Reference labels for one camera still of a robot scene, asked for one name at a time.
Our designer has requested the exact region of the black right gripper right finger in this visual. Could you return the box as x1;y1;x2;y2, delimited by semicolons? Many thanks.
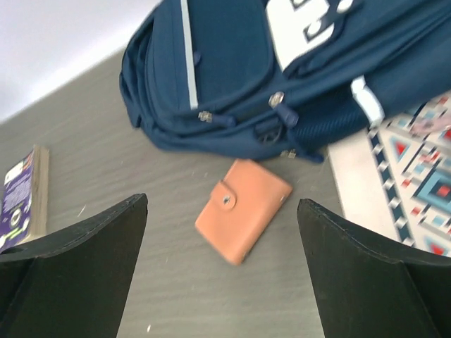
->
297;199;450;338

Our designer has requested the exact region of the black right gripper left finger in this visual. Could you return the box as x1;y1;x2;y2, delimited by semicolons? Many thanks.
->
1;194;148;338

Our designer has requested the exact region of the navy blue student backpack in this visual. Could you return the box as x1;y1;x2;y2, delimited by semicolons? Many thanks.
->
119;1;450;162

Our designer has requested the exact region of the purple paperback book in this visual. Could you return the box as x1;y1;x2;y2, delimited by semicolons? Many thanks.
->
1;145;49;252

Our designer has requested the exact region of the patterned white placemat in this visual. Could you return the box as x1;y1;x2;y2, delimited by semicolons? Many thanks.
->
328;93;450;256

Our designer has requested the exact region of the tan leather wallet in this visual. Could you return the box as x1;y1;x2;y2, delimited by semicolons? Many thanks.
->
195;159;292;265

